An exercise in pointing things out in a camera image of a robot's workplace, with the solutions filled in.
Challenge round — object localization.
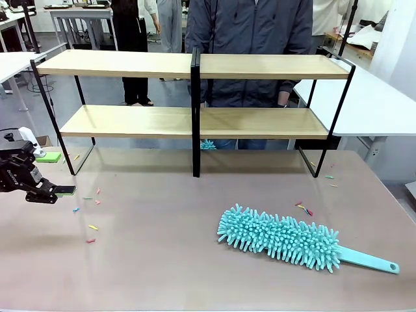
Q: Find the thin black stand pole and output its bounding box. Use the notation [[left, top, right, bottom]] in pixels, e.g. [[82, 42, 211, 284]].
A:
[[337, 0, 359, 59]]

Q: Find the wooden two-tier shelf rack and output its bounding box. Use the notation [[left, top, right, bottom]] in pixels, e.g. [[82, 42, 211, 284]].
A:
[[30, 47, 357, 179]]

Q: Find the grey metal table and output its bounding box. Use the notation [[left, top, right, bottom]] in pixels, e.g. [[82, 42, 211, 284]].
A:
[[48, 5, 114, 51]]

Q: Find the person in black clothes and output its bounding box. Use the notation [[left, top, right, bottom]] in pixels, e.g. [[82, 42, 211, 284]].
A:
[[110, 0, 154, 107]]

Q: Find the person in white coat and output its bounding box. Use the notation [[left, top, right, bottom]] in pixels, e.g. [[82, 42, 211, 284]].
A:
[[311, 0, 350, 36]]

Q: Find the large white table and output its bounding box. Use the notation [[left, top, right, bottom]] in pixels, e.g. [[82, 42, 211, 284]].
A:
[[292, 57, 416, 163]]

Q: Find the person in grey jacket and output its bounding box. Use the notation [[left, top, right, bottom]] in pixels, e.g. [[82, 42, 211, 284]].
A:
[[185, 0, 313, 109]]

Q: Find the black stand with pole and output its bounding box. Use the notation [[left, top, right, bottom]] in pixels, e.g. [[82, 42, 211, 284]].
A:
[[9, 0, 42, 55]]

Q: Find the wooden workbench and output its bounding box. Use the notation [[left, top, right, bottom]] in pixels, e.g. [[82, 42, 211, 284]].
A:
[[323, 31, 374, 61]]

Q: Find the person's left forearm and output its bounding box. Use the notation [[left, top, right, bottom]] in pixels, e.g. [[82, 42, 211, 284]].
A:
[[277, 81, 295, 109]]

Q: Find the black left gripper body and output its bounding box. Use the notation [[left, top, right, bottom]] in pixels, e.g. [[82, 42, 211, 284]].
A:
[[0, 140, 42, 193]]

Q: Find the light wooden shelf board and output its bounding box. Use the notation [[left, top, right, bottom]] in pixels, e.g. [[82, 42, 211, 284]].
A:
[[60, 104, 193, 140], [199, 107, 330, 141], [199, 53, 352, 81], [36, 49, 193, 80]]

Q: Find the person in light grey trousers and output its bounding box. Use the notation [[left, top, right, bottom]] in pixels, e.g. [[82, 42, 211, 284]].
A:
[[144, 0, 183, 55]]

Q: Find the white paper sheet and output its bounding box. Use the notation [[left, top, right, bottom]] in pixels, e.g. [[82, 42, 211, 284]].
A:
[[346, 24, 382, 49]]

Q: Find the white table with grey leg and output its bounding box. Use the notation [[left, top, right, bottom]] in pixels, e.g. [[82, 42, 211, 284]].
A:
[[0, 51, 48, 113]]

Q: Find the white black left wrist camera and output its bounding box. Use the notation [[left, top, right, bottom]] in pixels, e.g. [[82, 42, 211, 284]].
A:
[[0, 127, 35, 146]]

